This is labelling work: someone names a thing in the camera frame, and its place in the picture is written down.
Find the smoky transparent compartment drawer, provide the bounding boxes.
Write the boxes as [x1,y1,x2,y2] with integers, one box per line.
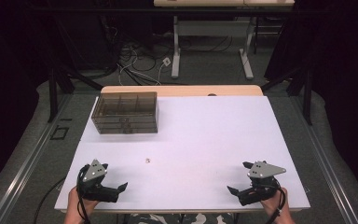
[92,115,158,124]

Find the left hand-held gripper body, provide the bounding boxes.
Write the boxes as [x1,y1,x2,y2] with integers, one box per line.
[76,159,120,203]

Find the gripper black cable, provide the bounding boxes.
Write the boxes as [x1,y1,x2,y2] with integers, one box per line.
[264,183,287,224]
[76,166,91,224]

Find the black metal stand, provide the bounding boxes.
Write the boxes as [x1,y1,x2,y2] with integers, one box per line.
[47,60,104,124]
[260,66,313,126]

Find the black floor cable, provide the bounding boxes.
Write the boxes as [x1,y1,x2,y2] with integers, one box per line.
[32,176,67,224]

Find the smoky transparent drawer organizer box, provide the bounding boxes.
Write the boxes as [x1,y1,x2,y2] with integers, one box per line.
[90,91,158,135]

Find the desk with white legs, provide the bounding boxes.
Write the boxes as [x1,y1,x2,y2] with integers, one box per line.
[153,0,296,80]

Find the light wooden table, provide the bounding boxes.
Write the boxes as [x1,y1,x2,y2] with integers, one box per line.
[59,84,306,215]

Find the camouflage pants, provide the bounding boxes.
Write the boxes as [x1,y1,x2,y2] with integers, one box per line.
[126,212,237,224]

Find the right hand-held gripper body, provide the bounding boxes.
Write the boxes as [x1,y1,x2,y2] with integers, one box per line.
[238,161,287,207]

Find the person's right hand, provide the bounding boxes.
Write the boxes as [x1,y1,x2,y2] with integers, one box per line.
[259,186,292,218]

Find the aluminium floor rail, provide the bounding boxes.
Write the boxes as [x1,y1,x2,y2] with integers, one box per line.
[290,96,358,224]
[0,92,74,224]

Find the white table sheet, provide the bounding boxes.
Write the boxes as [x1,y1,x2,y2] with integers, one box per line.
[54,95,311,211]

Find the tangle of floor cables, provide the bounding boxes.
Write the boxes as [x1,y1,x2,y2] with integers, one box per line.
[103,24,188,87]

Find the person's left hand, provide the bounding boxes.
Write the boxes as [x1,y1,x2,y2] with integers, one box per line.
[67,186,100,218]

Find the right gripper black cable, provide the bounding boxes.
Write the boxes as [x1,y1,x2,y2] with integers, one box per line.
[264,183,287,224]

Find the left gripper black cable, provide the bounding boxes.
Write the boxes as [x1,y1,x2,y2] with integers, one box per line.
[76,166,91,224]

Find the dark curtain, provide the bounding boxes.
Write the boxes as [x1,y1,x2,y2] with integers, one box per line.
[0,0,60,200]
[264,0,358,203]

